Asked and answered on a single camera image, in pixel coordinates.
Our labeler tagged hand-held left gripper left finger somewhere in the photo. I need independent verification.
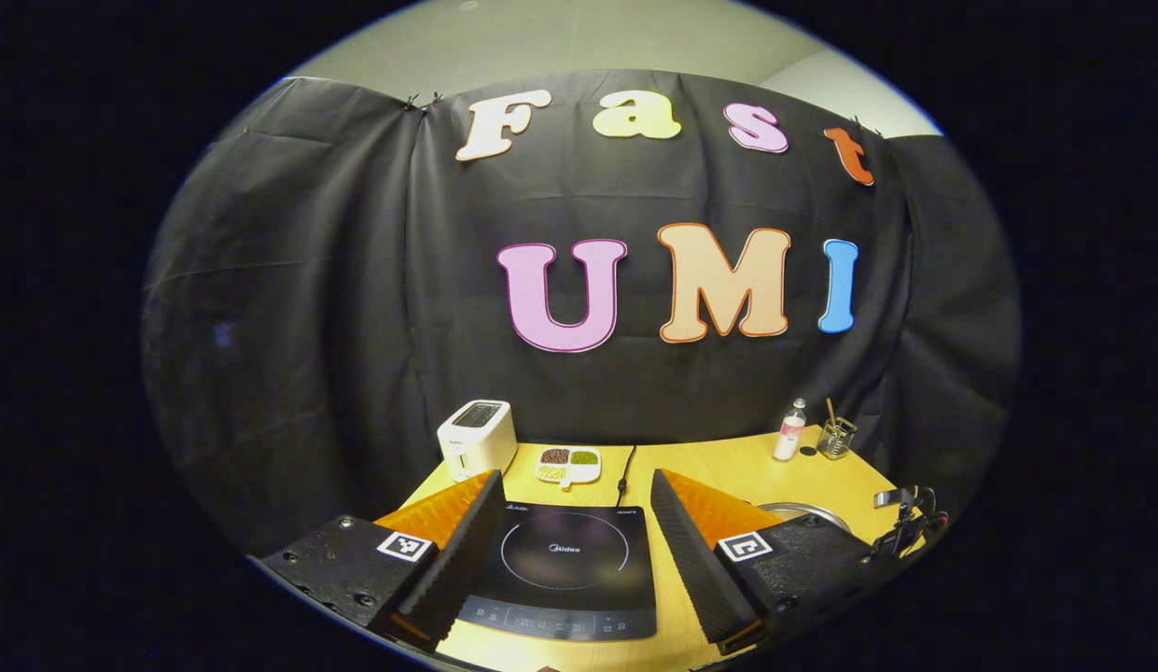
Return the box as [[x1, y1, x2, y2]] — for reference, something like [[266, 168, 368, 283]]
[[258, 469, 507, 654]]

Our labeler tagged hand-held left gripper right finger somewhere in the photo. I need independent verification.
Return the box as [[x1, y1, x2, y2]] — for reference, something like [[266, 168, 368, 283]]
[[650, 469, 901, 656]]

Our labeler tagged black induction cooktop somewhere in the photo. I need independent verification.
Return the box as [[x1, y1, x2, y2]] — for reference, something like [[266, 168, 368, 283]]
[[455, 502, 658, 642]]

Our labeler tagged steel pot with black handle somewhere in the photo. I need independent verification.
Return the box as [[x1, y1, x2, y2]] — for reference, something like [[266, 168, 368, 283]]
[[756, 502, 852, 535]]

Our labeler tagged white toaster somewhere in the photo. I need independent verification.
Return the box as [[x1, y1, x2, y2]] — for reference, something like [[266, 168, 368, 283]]
[[437, 399, 519, 483]]

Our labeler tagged white divided dish of beans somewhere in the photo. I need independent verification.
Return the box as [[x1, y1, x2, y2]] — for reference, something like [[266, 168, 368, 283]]
[[535, 446, 603, 490]]

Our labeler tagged clear bottle with pink label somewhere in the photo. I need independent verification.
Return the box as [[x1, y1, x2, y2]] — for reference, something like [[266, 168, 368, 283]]
[[773, 399, 808, 462]]

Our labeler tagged black backdrop cloth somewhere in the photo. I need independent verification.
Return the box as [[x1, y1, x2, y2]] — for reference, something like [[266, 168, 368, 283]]
[[140, 70, 1023, 561]]

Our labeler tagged clear cup in wire holder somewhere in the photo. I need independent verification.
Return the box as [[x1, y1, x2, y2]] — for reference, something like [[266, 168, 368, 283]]
[[816, 417, 858, 460]]

